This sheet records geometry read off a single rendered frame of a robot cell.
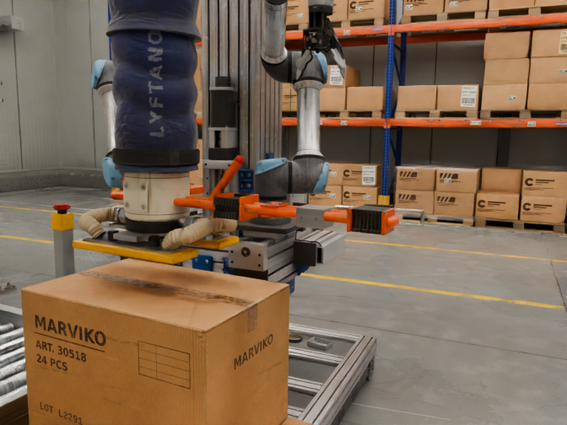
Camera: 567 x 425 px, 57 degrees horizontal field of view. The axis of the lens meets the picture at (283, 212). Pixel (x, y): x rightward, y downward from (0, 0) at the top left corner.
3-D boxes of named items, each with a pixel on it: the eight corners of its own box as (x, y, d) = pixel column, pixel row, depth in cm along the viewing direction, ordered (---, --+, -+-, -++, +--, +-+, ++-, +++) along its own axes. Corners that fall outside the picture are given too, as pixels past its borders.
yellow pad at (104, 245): (71, 248, 138) (70, 229, 137) (100, 241, 147) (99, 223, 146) (173, 265, 122) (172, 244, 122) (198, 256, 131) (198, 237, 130)
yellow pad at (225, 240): (124, 236, 155) (123, 219, 154) (147, 230, 163) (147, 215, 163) (219, 250, 139) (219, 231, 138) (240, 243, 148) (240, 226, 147)
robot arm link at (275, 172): (254, 192, 196) (254, 156, 194) (289, 193, 197) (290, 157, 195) (254, 196, 184) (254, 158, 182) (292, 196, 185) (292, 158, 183)
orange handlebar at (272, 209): (78, 198, 151) (78, 186, 150) (150, 190, 177) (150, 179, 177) (394, 232, 108) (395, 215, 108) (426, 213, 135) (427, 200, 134)
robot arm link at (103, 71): (149, 180, 200) (130, 55, 212) (109, 182, 192) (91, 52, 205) (142, 191, 210) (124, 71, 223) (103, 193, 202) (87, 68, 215)
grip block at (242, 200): (210, 218, 128) (210, 195, 127) (232, 213, 136) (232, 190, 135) (239, 222, 124) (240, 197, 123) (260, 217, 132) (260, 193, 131)
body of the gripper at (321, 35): (301, 50, 151) (302, 7, 149) (311, 54, 159) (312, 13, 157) (326, 49, 148) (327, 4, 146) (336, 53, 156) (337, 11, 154)
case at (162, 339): (29, 428, 144) (19, 288, 138) (132, 371, 179) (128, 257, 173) (207, 500, 117) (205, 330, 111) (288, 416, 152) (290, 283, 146)
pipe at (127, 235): (77, 234, 139) (76, 212, 138) (143, 220, 161) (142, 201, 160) (178, 249, 124) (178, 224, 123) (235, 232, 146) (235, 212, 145)
